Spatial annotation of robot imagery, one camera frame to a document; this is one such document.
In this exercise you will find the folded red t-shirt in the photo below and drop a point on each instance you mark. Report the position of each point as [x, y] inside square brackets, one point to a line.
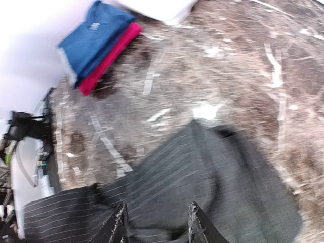
[88, 85]

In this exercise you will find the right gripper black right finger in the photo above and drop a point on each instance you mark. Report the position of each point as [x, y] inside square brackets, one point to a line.
[200, 228]

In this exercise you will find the white plastic bin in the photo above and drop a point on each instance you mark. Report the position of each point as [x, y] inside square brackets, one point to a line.
[169, 12]

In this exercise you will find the navy blue t-shirt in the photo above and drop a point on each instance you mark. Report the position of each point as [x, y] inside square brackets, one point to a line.
[87, 46]

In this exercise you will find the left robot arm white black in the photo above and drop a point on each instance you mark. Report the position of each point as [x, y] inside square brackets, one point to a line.
[23, 125]

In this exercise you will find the black curved front rail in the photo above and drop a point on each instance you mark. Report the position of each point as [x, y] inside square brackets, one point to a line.
[48, 156]

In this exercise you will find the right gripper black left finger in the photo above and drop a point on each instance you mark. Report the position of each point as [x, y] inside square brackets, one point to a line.
[110, 223]

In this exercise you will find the black clothes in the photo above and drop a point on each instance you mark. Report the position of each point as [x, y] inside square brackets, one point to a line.
[218, 168]

